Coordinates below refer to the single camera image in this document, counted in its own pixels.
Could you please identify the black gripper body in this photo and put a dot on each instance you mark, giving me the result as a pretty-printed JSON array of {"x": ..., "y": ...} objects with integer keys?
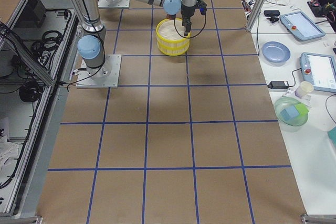
[{"x": 187, "y": 11}]

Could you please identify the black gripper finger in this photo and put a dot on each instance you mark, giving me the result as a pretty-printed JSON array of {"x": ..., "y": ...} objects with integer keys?
[
  {"x": 188, "y": 29},
  {"x": 184, "y": 23}
]

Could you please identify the yellow bamboo steamer basket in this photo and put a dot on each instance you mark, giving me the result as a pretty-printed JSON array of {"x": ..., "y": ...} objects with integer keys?
[
  {"x": 170, "y": 33},
  {"x": 172, "y": 49}
]

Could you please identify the brown bun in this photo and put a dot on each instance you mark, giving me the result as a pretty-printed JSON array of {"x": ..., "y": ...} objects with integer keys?
[{"x": 170, "y": 17}]

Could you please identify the black webcam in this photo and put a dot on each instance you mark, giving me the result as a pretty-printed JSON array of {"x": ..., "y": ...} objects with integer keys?
[{"x": 272, "y": 15}]

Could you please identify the blue plate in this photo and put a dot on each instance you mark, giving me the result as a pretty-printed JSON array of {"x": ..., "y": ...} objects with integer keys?
[{"x": 275, "y": 52}]

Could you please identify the black power adapter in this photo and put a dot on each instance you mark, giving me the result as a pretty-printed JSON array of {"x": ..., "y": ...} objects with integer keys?
[{"x": 278, "y": 85}]

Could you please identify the upper teach pendant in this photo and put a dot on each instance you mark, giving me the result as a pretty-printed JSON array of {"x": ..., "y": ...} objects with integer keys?
[{"x": 301, "y": 26}]

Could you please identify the teach pendant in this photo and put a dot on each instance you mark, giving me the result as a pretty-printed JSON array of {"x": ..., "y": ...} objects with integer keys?
[
  {"x": 319, "y": 70},
  {"x": 301, "y": 26}
]

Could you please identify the paper cup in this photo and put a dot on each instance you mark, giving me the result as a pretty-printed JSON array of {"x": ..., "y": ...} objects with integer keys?
[{"x": 303, "y": 89}]

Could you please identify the blue sponge block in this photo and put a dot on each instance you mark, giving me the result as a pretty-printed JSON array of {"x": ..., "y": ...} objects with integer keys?
[{"x": 289, "y": 113}]

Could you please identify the lower teach pendant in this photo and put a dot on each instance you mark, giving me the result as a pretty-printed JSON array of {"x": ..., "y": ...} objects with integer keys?
[{"x": 319, "y": 70}]

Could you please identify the green sponge block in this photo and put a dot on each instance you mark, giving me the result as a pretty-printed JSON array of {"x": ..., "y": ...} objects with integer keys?
[{"x": 301, "y": 109}]

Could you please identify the clear green bowl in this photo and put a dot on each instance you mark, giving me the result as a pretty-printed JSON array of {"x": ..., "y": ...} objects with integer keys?
[{"x": 294, "y": 124}]

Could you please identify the white cloth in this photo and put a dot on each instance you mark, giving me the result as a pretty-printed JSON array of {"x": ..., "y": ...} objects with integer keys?
[{"x": 9, "y": 150}]

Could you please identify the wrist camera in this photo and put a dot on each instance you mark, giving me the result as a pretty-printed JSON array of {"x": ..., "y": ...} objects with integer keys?
[{"x": 202, "y": 6}]

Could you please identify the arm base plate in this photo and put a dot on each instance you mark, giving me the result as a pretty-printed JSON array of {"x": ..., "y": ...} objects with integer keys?
[
  {"x": 108, "y": 75},
  {"x": 113, "y": 4}
]

